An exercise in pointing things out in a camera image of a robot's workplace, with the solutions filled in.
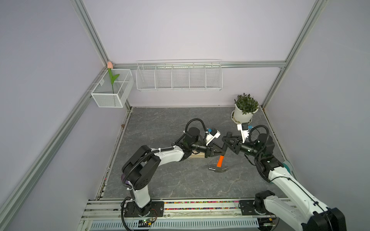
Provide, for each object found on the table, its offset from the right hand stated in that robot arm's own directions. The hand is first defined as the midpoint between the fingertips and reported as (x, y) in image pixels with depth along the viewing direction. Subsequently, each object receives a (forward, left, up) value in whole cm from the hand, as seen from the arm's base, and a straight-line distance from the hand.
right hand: (222, 137), depth 73 cm
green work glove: (-6, -42, -23) cm, 48 cm away
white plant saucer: (+35, -17, -24) cm, 46 cm away
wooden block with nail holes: (-6, +12, -6) cm, 15 cm away
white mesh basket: (+21, +64, +12) cm, 68 cm away
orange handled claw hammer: (-9, +1, -11) cm, 15 cm away
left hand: (-6, -1, -5) cm, 8 cm away
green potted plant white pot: (+30, -22, -9) cm, 38 cm away
